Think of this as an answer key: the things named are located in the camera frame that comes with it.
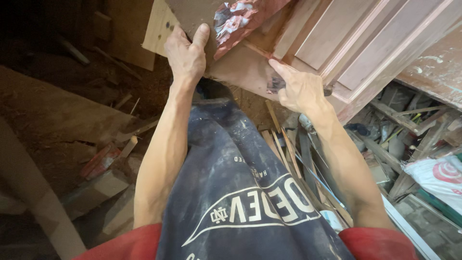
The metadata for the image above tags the person's right hand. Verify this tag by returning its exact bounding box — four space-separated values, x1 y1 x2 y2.
268 59 334 116

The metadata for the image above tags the person's left hand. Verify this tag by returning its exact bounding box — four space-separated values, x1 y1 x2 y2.
164 23 211 86

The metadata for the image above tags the brown board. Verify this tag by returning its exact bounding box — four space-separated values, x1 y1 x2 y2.
164 0 294 61

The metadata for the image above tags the grey cylindrical tool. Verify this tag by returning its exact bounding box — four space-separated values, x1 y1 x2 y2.
298 113 317 135

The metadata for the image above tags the pale plywood sheet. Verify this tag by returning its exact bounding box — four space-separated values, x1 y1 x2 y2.
142 0 181 58

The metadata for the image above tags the bundle of thin wood strips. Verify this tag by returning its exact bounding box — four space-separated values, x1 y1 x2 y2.
259 99 354 228

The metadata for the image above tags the dark brown plywood sheet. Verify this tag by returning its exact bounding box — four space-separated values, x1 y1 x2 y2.
104 0 156 72

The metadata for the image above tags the crumpled red stained paper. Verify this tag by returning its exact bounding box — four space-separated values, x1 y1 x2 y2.
213 0 291 61

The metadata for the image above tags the reddish wooden panelled door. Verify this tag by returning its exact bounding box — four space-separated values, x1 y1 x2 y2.
206 0 462 125

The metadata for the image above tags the heap of wood scraps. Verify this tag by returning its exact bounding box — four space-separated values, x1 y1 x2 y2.
343 81 462 201

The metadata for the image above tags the navy printed apron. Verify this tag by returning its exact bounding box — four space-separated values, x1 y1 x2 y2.
156 78 356 260

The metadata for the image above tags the brown paint-spotted wooden panel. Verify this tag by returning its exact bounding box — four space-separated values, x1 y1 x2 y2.
394 22 462 113

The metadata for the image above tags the red packet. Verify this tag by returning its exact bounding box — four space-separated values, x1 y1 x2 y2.
79 142 122 181

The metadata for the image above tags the large dusty brown sheet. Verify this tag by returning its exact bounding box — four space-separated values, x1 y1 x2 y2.
0 65 135 197

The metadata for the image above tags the dusty wood block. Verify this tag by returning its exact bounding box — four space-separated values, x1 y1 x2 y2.
95 184 136 244
61 169 130 221

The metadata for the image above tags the white sack with red print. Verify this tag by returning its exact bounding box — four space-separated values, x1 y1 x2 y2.
402 155 462 216

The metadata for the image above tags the red shirt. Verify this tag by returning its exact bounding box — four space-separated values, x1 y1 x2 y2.
72 223 419 260

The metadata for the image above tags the white trim strip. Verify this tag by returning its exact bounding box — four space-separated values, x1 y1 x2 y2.
381 193 443 260

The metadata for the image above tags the beige thick pipe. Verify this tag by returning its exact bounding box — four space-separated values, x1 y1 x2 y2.
0 116 87 260

